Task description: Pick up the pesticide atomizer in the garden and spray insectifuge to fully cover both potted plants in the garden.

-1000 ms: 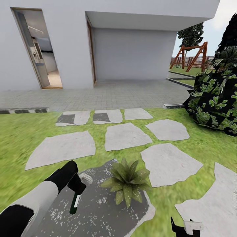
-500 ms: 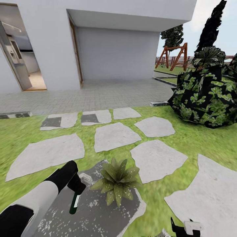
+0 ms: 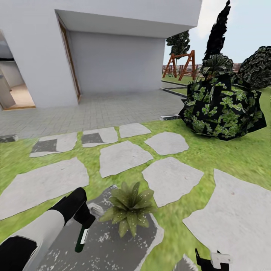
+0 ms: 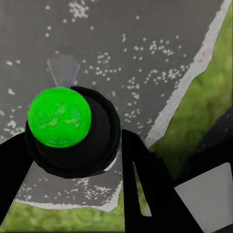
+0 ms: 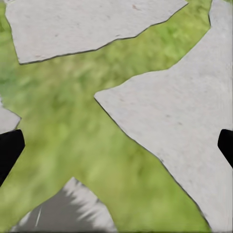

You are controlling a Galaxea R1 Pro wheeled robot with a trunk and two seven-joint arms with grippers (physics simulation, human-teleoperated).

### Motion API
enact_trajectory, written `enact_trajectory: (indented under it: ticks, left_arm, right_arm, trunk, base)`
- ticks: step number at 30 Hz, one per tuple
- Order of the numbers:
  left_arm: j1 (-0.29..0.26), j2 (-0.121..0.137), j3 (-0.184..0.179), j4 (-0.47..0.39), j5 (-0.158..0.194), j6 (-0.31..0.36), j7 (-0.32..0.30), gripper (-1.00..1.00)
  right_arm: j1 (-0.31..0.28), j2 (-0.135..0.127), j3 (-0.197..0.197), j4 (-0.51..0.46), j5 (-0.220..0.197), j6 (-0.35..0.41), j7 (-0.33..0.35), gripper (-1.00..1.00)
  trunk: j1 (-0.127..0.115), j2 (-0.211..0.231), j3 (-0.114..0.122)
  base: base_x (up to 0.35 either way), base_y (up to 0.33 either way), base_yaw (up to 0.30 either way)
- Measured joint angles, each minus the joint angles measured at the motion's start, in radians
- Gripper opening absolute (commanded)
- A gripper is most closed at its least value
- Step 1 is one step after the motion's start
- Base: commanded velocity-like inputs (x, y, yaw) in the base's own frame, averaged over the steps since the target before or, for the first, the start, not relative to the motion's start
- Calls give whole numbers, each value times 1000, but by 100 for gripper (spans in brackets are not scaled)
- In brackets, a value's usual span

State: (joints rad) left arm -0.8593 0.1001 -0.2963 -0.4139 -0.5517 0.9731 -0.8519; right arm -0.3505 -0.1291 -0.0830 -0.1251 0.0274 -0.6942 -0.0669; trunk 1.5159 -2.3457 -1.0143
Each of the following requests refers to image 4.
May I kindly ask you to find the insectifuge atomizer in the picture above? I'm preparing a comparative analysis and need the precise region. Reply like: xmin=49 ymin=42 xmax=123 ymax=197
xmin=25 ymin=55 xmax=121 ymax=179

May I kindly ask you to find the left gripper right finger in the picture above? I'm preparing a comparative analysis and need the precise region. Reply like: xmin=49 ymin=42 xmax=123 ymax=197
xmin=120 ymin=130 xmax=203 ymax=233

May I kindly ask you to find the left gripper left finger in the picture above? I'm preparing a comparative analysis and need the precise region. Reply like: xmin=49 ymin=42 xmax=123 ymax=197
xmin=0 ymin=133 xmax=33 ymax=225

